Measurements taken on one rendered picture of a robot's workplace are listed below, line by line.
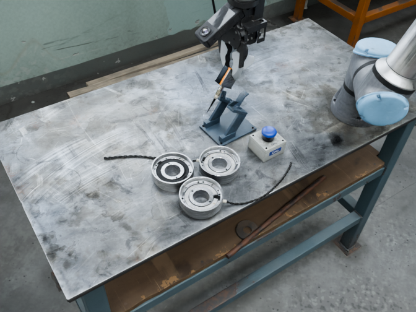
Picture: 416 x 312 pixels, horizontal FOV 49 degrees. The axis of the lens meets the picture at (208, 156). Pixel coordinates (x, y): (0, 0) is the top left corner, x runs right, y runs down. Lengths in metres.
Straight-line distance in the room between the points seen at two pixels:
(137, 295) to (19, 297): 0.80
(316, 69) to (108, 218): 0.86
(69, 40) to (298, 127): 1.68
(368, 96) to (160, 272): 0.71
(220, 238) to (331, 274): 0.77
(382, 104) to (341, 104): 0.23
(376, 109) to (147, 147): 0.59
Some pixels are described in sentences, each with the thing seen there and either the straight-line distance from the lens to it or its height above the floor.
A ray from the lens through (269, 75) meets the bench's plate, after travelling 1.50.
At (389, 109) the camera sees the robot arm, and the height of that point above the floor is 0.98.
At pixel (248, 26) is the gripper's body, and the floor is 1.13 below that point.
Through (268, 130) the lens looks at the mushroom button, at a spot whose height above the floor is 0.87.
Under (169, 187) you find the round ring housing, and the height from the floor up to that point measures 0.83.
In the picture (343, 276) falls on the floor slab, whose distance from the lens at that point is 2.01.
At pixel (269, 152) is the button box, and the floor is 0.83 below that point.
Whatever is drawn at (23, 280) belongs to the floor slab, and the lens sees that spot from 2.00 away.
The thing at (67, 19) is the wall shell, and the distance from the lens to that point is 2.64.
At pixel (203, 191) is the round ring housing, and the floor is 0.82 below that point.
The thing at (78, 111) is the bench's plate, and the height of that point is 0.80.
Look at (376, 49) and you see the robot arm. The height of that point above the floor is 1.03.
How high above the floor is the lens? 1.67
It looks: 46 degrees down
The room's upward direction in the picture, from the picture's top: 3 degrees clockwise
